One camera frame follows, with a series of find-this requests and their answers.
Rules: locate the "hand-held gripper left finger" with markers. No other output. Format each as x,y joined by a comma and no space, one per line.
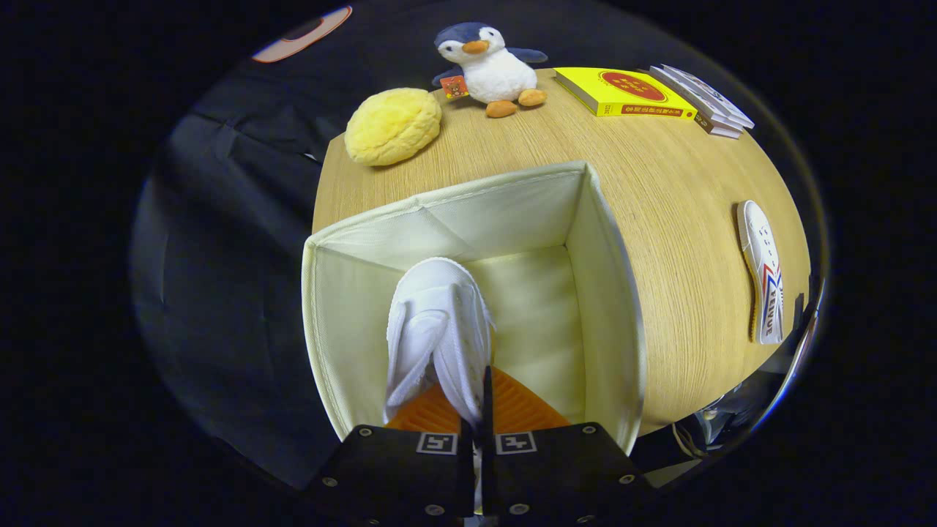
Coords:
395,468

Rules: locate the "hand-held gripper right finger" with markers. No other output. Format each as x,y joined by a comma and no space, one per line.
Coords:
487,399

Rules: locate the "white canvas shoe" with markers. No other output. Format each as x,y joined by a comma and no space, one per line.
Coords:
761,256
439,315

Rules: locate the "brown fabric storage box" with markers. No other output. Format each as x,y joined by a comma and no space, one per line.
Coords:
527,307

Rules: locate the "yellow bun plush toy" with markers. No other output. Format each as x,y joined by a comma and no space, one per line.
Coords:
392,124

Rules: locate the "black backdrop cloth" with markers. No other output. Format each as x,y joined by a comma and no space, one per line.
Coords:
234,219

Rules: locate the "penguin plush toy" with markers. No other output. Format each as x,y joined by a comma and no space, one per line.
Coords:
498,73

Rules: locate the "yellow book with red circle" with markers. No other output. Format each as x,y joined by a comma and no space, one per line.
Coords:
622,88

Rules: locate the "white illustrated book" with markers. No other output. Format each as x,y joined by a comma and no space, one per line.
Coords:
695,99
714,94

